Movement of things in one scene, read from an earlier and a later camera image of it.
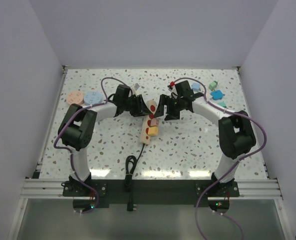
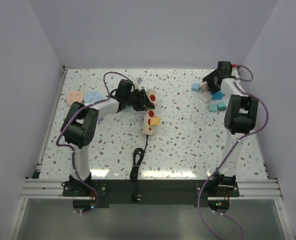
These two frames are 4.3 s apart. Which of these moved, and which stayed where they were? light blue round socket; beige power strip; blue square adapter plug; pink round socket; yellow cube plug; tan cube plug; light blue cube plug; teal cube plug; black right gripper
Moved: beige power strip; black right gripper; yellow cube plug; tan cube plug
Stayed: light blue cube plug; light blue round socket; blue square adapter plug; pink round socket; teal cube plug
